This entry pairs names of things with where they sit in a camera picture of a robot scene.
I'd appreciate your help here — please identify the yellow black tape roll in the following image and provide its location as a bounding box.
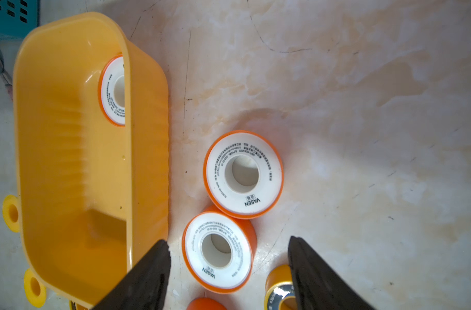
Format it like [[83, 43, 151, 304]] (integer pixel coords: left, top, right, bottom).
[[264, 265, 297, 310]]

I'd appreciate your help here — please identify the yellow plastic storage box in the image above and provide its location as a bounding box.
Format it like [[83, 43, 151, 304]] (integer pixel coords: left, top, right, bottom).
[[13, 12, 169, 307]]

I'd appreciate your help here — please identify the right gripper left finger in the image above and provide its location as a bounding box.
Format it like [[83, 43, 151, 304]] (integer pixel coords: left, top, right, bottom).
[[94, 240, 171, 310]]

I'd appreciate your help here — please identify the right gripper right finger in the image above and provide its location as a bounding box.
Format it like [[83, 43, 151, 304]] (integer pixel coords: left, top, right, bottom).
[[288, 236, 373, 310]]

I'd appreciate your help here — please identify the orange white sealing tape roll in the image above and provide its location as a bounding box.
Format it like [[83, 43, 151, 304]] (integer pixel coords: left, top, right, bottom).
[[98, 54, 126, 127], [186, 297, 226, 310], [203, 130, 284, 220], [182, 206, 257, 295]]

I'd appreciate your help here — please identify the teal plastic basket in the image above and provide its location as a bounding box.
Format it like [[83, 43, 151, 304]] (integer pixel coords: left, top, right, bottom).
[[0, 0, 40, 41]]

